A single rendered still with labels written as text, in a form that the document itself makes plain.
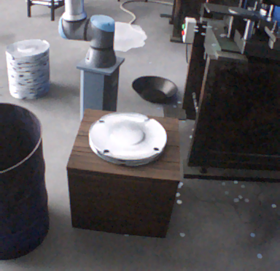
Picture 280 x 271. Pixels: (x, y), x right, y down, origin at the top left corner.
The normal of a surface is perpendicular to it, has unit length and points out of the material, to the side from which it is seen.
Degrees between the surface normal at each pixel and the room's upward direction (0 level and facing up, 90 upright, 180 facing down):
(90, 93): 90
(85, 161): 0
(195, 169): 0
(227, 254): 0
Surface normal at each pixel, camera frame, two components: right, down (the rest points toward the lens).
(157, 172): 0.09, -0.80
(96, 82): -0.29, 0.54
